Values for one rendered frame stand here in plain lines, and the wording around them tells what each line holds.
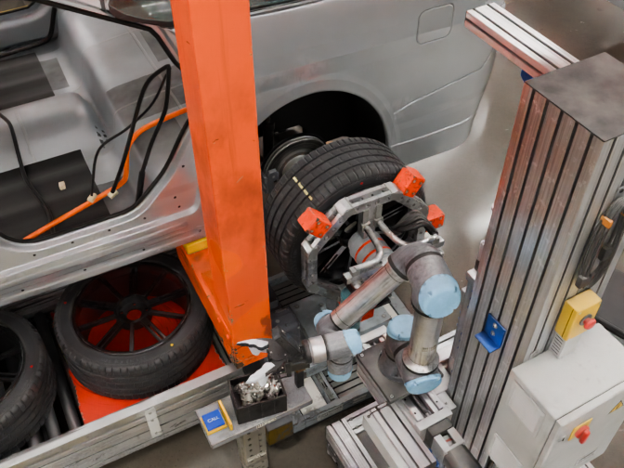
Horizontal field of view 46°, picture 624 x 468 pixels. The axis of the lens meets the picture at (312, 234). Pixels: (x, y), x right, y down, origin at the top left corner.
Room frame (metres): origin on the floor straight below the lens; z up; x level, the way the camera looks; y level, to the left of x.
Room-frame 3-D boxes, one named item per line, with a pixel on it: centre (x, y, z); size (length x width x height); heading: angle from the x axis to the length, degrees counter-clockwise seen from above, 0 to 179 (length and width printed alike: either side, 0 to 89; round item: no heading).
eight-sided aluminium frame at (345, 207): (1.98, -0.21, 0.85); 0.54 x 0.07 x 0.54; 117
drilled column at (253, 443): (1.48, 0.25, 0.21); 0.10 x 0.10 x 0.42; 27
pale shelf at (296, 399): (1.49, 0.23, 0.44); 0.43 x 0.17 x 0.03; 117
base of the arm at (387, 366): (1.44, -0.31, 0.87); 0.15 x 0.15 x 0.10
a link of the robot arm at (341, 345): (1.24, -0.09, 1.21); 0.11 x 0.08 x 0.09; 105
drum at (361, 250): (1.91, -0.24, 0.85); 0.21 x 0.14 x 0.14; 27
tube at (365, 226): (1.82, -0.18, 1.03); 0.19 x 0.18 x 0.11; 27
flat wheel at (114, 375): (1.94, 0.78, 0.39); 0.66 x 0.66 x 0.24
